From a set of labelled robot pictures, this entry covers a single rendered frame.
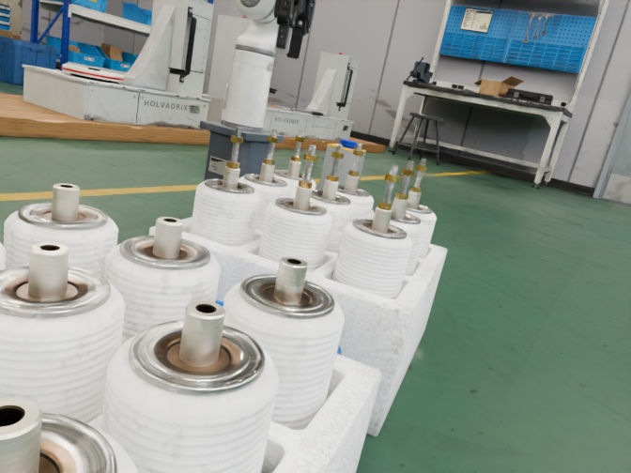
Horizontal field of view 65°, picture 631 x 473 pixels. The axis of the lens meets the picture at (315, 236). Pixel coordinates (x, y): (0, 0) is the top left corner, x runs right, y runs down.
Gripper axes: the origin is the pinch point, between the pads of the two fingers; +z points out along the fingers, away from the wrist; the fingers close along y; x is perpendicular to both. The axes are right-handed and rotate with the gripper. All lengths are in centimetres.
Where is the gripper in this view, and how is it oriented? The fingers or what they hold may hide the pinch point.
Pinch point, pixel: (288, 47)
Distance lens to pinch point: 85.1
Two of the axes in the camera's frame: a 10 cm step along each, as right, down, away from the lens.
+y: -2.2, 2.2, -9.5
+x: 9.6, 2.4, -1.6
